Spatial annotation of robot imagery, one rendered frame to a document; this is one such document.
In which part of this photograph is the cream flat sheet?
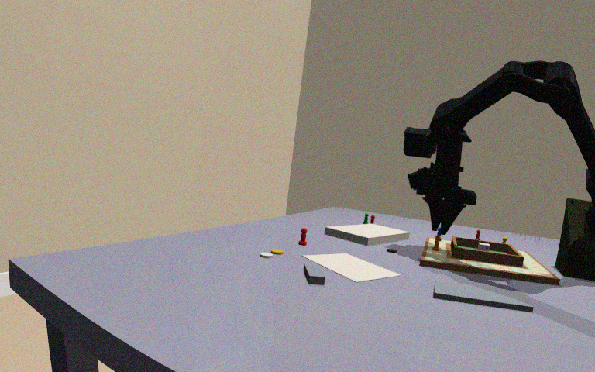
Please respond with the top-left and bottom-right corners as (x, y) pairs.
(302, 253), (400, 283)

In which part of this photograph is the orange game pawn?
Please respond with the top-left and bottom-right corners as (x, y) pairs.
(432, 235), (441, 251)

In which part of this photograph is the white die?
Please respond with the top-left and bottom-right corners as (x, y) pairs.
(477, 243), (490, 252)

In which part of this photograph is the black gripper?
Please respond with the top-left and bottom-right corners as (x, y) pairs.
(416, 159), (476, 235)

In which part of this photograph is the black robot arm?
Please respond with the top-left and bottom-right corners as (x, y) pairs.
(403, 60), (595, 234)

